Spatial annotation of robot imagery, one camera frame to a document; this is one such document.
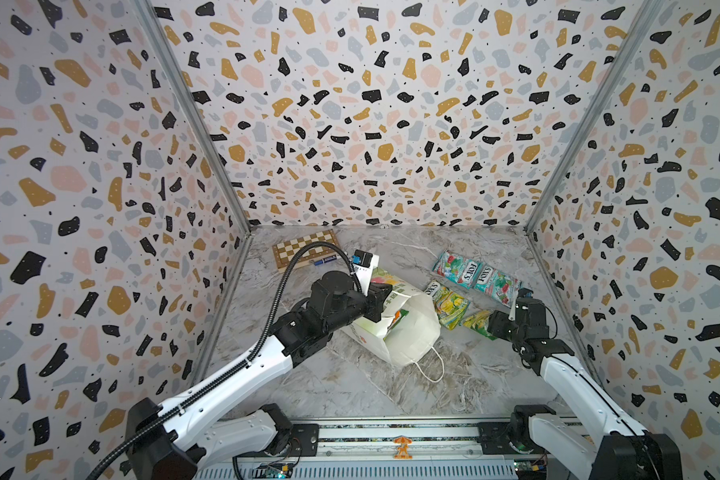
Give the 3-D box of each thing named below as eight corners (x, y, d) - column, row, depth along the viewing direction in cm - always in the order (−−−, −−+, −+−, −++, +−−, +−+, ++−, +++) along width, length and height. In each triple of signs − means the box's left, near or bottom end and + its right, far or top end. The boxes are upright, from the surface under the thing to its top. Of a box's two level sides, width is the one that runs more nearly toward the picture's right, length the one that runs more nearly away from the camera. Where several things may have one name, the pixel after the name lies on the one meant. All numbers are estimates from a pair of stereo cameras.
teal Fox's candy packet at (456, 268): (429, 274, 110) (430, 268, 107) (437, 255, 116) (439, 249, 113) (472, 290, 105) (475, 284, 102) (479, 269, 111) (481, 263, 108)
